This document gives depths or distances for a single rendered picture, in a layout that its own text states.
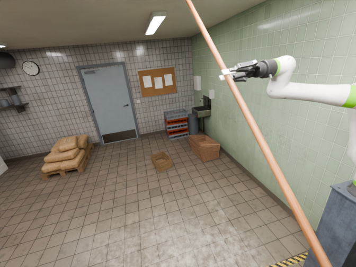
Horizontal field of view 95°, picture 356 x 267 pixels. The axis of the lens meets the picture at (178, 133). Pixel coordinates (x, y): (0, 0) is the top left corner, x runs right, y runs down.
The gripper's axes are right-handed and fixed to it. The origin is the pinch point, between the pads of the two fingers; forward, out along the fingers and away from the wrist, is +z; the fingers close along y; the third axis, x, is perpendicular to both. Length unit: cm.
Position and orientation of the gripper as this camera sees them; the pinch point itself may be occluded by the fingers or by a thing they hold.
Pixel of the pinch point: (227, 74)
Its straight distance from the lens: 91.1
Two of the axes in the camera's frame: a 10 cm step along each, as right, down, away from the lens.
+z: -9.6, 2.0, -2.0
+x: -2.7, -8.7, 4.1
